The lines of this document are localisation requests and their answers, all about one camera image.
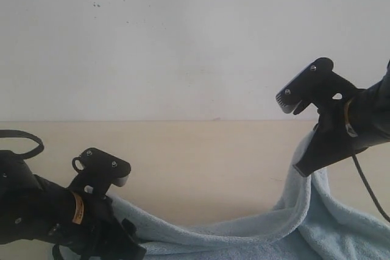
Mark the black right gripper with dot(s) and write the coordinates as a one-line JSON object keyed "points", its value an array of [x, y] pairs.
{"points": [[342, 131]]}

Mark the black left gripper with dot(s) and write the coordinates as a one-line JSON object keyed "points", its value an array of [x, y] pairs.
{"points": [[94, 231]]}

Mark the light blue terry towel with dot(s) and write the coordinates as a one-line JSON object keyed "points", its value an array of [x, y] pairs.
{"points": [[306, 223]]}

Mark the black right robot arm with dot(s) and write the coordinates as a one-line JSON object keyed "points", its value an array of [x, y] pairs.
{"points": [[375, 100]]}

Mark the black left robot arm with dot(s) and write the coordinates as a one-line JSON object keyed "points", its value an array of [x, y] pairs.
{"points": [[33, 207]]}

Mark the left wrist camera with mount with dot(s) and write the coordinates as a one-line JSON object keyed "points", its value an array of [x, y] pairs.
{"points": [[99, 170]]}

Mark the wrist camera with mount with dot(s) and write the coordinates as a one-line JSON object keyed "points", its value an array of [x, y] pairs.
{"points": [[99, 170], [316, 84]]}

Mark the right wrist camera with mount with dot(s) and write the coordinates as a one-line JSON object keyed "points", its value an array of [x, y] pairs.
{"points": [[316, 84]]}

